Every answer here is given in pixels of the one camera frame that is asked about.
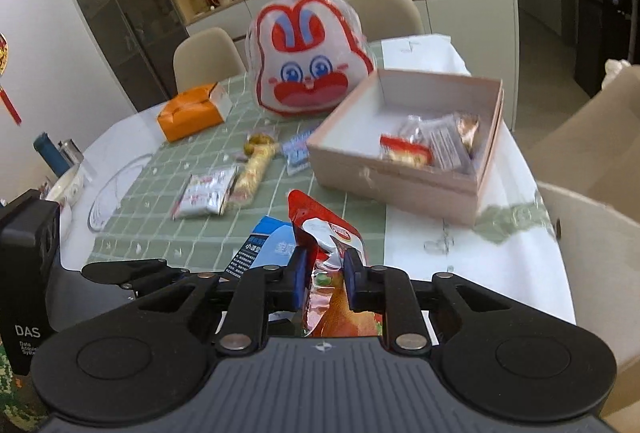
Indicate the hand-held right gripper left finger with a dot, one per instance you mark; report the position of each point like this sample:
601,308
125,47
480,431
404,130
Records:
299,278

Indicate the clear pastry packet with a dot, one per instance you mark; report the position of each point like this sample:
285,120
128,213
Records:
412,125

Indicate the orange paper box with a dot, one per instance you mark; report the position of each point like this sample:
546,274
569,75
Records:
190,113

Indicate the blue drinking bottle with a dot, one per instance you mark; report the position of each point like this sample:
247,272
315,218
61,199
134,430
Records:
47,153

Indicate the white red foil packet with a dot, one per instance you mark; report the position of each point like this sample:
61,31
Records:
202,195

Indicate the camouflage clothing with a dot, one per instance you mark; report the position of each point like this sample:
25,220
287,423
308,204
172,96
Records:
17,393

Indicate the dark brown cake packet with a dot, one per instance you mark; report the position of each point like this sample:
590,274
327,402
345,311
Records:
445,140

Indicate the small blue packet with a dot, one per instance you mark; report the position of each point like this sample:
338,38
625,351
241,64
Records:
297,153

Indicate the pink cardboard box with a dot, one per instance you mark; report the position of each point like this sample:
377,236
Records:
400,188

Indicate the green white printed tablecloth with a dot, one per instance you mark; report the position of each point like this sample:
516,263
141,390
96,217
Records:
425,253

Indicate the beige dining chair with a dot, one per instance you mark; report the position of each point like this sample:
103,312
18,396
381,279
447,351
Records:
207,58
385,13
595,273
595,138

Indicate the golden brown pastry packet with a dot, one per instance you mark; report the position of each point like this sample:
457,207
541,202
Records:
467,128

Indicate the black tall appliance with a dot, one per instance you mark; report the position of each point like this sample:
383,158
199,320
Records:
607,23

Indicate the dark glass cabinet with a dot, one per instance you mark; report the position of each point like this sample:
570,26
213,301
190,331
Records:
125,13

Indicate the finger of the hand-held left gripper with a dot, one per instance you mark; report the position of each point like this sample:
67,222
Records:
125,269
160,279

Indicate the red chicken snack pouch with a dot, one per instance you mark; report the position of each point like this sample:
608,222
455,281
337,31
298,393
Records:
325,223

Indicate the blue white snack packet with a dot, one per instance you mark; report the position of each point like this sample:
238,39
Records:
265,238

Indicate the round glass plate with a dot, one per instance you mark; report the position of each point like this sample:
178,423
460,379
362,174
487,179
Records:
120,198

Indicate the steel cup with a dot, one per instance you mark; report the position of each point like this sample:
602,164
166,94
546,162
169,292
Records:
71,152

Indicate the white paper sheet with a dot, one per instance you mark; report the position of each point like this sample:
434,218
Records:
425,53

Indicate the rabbit face plastic bag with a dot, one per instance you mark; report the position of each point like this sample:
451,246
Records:
305,58

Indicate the red hanging knot ornament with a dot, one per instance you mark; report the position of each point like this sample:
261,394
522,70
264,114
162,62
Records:
7,83

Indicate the white bowl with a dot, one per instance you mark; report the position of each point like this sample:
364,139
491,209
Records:
65,185

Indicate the white plush toy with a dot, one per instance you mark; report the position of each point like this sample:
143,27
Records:
615,72

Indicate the long beige snack packet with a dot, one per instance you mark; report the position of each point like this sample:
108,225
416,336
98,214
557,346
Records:
252,168

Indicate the red orange snack packet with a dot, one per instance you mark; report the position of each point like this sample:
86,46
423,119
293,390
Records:
405,153

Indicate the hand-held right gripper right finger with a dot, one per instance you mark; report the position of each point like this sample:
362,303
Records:
351,280

